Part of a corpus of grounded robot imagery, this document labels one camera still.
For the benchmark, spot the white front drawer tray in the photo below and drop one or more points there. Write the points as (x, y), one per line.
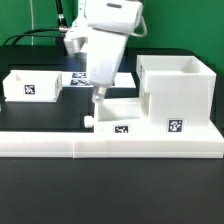
(118, 115)

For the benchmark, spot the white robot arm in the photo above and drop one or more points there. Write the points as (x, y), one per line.
(100, 33)

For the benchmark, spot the white L-shaped border wall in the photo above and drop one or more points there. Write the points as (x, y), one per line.
(143, 141)

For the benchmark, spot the white fiducial marker sheet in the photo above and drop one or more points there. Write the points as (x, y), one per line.
(79, 79)

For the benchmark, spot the white drawer cabinet box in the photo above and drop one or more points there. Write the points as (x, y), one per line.
(176, 91)

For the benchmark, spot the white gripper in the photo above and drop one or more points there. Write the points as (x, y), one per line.
(99, 92)

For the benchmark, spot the white drawer tray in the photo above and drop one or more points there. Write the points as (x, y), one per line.
(32, 86)
(118, 115)

